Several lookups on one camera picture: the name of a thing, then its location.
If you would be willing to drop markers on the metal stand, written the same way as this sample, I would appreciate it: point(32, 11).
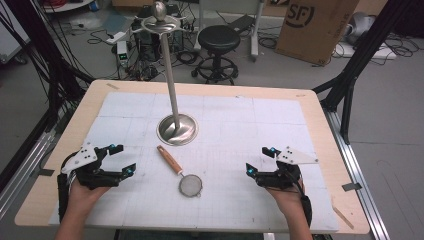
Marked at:
point(172, 90)

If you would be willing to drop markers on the thin wooden stick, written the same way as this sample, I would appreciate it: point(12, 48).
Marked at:
point(343, 216)

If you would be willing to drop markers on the person's left hand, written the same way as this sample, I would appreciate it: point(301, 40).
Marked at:
point(87, 200)

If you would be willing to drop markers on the white device with green display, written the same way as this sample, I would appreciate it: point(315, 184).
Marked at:
point(122, 53)

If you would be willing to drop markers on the black round stool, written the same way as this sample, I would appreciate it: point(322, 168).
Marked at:
point(218, 40)

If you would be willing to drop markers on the black computer tower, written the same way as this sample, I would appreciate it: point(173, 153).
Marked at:
point(146, 46)

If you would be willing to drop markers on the grey rounded device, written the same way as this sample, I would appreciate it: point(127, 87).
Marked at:
point(361, 26)

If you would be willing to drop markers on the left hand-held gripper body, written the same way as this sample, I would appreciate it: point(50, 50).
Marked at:
point(88, 173)

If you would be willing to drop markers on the person's right hand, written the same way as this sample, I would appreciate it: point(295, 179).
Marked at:
point(287, 200)

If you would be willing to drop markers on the white power strip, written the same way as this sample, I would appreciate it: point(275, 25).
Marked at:
point(116, 37)

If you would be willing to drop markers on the beige tape piece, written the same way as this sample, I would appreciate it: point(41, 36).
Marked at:
point(112, 86)

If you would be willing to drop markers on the white stand leg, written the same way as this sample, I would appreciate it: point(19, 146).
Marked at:
point(256, 33)

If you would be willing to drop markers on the black tape piece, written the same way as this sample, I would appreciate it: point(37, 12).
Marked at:
point(46, 172)
point(351, 186)

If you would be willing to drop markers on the brown cardboard box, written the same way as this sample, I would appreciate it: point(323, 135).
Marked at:
point(310, 30)

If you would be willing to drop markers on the aluminium rail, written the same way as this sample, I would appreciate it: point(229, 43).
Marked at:
point(356, 170)
point(23, 170)

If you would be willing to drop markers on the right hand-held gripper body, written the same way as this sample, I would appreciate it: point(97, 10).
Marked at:
point(283, 173)

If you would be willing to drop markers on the white grid mat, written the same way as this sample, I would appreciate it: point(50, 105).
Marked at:
point(233, 133)

